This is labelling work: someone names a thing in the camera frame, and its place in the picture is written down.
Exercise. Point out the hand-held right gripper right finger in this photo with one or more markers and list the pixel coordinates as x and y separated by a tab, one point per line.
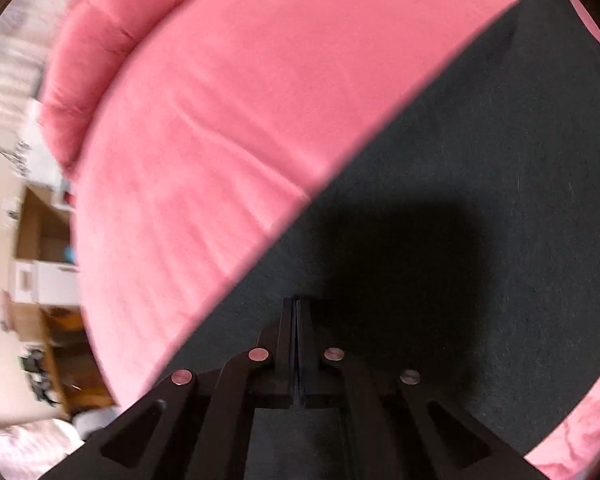
305	360

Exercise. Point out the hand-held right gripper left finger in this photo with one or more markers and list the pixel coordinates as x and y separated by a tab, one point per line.
286	360

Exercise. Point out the black fleece garment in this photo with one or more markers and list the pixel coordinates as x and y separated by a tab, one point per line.
455	160

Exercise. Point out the teal bowl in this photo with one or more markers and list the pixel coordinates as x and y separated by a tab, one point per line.
71	255

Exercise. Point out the bed with pink sheet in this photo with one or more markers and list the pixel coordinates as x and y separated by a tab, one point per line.
230	110

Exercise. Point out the wooden cabinet with white door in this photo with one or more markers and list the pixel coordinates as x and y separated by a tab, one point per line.
45	240

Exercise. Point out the pale pink cloth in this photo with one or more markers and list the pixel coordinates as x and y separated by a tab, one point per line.
30	447

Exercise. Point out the large puffy pink pillow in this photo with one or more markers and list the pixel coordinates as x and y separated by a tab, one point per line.
95	60

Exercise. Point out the white ship print curtain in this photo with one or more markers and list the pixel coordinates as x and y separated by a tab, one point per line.
15	35

